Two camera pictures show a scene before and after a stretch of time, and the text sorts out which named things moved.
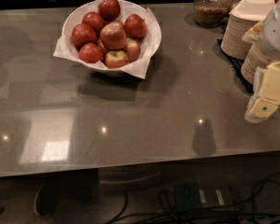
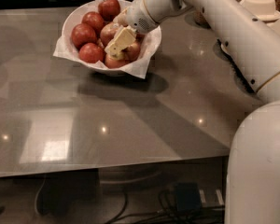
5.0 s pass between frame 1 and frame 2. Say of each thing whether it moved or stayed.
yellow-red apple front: stayed
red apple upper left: stayed
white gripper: moved
